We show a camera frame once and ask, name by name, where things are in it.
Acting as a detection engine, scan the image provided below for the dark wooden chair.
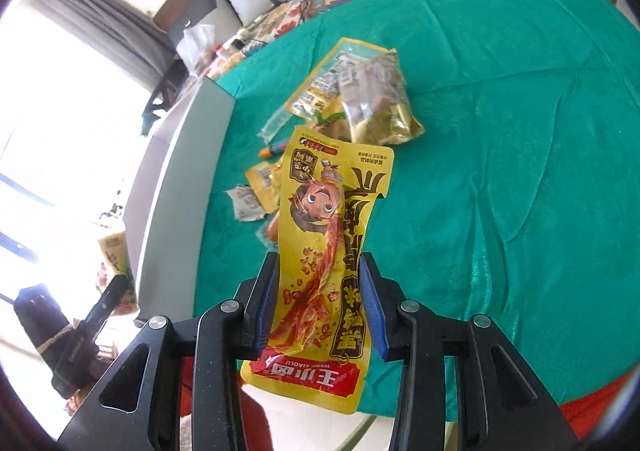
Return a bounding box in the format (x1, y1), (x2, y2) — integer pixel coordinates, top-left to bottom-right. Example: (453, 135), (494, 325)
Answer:
(141, 60), (192, 132)

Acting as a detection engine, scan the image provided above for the clear plastic bag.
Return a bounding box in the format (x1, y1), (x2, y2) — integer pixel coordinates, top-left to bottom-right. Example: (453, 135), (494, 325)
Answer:
(177, 23), (219, 74)

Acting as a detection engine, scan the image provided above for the small grey snack packet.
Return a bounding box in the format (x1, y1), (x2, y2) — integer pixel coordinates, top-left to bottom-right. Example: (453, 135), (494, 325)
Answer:
(227, 185), (266, 220)

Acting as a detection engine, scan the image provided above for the small yellow snack packet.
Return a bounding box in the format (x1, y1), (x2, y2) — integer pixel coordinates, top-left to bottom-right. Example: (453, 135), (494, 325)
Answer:
(245, 162), (284, 212)

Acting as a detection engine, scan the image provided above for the pale yellow snack packet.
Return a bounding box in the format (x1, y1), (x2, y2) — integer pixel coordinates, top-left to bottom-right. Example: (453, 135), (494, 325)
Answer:
(96, 231), (139, 317)

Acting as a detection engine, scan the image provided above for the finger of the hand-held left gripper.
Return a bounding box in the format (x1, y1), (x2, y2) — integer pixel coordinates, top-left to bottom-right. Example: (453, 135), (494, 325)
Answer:
(81, 274), (133, 333)

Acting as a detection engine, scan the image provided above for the yellow green snack packet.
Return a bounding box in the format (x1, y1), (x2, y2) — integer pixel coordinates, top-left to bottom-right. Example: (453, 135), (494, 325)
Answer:
(312, 111), (351, 142)

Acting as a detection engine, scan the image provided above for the yellow cartoon snack packet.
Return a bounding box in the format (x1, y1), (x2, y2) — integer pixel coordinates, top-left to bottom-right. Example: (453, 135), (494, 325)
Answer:
(240, 125), (396, 416)

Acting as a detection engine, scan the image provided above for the white board panel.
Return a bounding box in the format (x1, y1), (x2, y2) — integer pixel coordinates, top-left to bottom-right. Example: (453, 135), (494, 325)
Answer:
(124, 76), (237, 327)

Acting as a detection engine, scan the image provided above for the clear long snack packet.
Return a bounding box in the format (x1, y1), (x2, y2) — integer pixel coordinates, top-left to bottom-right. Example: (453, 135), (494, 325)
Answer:
(259, 108), (297, 140)

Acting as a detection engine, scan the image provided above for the gold clear snack packet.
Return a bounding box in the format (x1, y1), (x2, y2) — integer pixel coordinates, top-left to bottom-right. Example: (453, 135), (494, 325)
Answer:
(337, 51), (426, 146)

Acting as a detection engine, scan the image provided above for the black cable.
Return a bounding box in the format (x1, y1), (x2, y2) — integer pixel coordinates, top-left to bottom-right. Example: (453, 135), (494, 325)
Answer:
(240, 0), (346, 56)

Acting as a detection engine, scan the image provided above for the green blanket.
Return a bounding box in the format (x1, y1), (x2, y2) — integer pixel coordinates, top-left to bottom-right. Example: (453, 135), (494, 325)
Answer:
(192, 0), (640, 419)

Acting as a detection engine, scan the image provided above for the yellow peanut packet white label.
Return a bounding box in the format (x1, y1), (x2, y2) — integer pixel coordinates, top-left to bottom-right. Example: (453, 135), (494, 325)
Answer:
(285, 37), (398, 119)

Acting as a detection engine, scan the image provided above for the grey curtain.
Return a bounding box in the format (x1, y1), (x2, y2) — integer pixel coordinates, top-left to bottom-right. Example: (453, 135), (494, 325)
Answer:
(30, 0), (176, 92)

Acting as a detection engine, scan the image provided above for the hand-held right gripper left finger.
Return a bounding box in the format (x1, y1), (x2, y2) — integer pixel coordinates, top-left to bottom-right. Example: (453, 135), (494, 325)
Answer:
(57, 252), (281, 451)

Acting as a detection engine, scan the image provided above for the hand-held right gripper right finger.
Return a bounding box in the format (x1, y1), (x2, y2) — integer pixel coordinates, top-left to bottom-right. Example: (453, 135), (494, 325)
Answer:
(359, 252), (583, 451)

